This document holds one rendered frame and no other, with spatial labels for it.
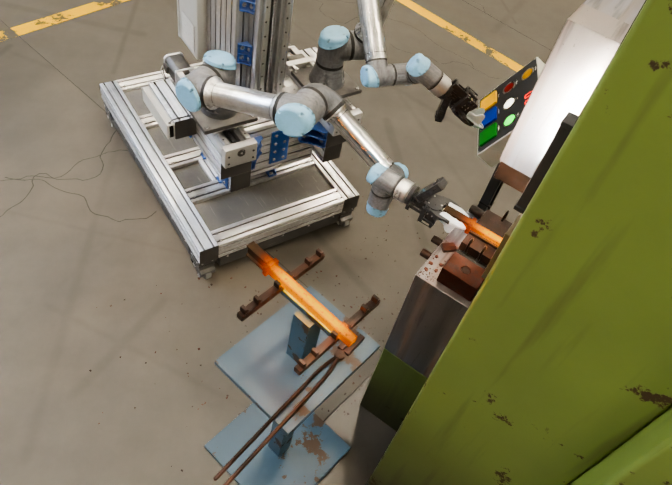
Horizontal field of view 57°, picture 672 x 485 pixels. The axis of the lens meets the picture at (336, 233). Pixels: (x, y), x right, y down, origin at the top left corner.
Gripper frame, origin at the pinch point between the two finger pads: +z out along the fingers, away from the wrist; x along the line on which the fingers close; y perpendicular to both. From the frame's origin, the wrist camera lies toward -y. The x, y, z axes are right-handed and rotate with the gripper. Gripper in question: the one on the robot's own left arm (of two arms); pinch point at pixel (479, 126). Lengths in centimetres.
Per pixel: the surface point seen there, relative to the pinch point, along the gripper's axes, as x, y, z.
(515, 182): -56, 23, -11
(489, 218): -39.4, -1.6, 7.7
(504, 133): -5.4, 7.1, 5.2
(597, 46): -61, 62, -34
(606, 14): -52, 65, -33
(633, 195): -102, 61, -30
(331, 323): -95, -20, -31
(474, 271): -63, -4, 4
